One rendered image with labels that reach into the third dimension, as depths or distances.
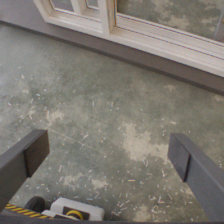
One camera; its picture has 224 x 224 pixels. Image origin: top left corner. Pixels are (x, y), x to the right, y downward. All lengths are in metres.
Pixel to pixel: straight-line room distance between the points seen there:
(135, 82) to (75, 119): 0.42
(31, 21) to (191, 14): 1.05
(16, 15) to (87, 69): 0.66
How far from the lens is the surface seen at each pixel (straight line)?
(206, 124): 1.00
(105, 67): 1.00
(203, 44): 1.01
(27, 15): 1.35
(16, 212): 0.80
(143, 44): 0.94
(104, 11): 0.87
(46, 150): 0.17
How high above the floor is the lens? 0.90
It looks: 79 degrees down
